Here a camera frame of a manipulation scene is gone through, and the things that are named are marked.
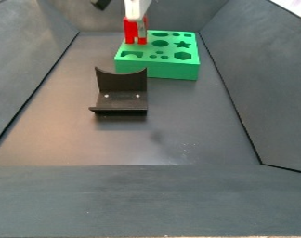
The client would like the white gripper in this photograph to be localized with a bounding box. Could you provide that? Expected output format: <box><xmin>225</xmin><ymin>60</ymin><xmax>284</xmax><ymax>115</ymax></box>
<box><xmin>125</xmin><ymin>0</ymin><xmax>152</xmax><ymax>38</ymax></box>

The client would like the red double-square block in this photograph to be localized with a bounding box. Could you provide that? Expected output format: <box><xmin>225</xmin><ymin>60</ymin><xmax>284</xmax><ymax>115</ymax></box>
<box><xmin>124</xmin><ymin>17</ymin><xmax>149</xmax><ymax>45</ymax></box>

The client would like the green shape-sorter board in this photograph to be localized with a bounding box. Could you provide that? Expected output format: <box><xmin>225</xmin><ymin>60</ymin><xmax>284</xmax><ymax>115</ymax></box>
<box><xmin>116</xmin><ymin>30</ymin><xmax>201</xmax><ymax>80</ymax></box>

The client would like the black curved stand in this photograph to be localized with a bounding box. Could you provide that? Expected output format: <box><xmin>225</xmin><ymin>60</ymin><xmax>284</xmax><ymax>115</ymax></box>
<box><xmin>89</xmin><ymin>68</ymin><xmax>149</xmax><ymax>113</ymax></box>

